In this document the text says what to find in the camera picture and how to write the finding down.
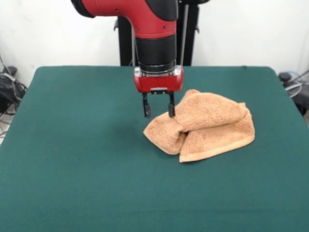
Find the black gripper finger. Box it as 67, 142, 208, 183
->
141, 93, 152, 118
168, 92, 176, 118

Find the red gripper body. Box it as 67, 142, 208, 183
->
133, 65, 184, 94

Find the tan terry towel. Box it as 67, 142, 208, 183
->
143, 88, 256, 164

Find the dark green table cloth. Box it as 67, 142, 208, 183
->
0, 65, 309, 232

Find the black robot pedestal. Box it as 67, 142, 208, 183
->
112, 0, 201, 66

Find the tangled black cable bundle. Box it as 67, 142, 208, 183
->
0, 72, 28, 116

